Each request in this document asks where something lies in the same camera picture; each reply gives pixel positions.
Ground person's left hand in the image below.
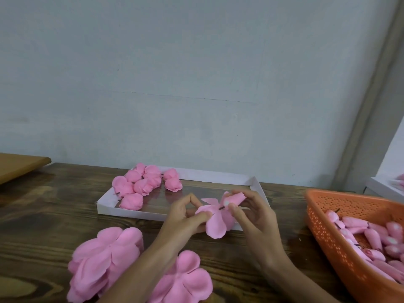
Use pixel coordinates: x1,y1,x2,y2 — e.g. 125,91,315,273
154,193,214,253

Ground person's right hand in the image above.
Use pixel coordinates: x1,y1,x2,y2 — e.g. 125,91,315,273
227,189,290,266

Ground white shallow tray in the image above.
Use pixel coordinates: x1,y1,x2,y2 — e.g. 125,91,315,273
96,167,271,232

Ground stack of pink petals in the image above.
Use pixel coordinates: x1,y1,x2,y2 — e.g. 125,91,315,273
67,226,145,303
148,250,214,303

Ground pink petal flower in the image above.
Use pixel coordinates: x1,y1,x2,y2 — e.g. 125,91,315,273
143,165,164,188

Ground group of finished pink roses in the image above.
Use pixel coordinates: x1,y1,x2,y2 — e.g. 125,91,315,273
112,163,184,211

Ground pink rose buds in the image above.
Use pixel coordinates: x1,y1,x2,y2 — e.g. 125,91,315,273
325,210,404,284

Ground person's left forearm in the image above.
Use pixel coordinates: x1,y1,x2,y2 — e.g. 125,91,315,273
100,239,184,303

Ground person's right forearm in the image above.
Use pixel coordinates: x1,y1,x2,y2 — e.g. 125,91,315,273
265,252,342,303

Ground orange plastic basket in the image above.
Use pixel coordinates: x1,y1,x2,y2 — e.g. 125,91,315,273
306,189,404,303

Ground grey door frame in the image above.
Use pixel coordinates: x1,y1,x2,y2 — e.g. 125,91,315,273
331,0,404,193

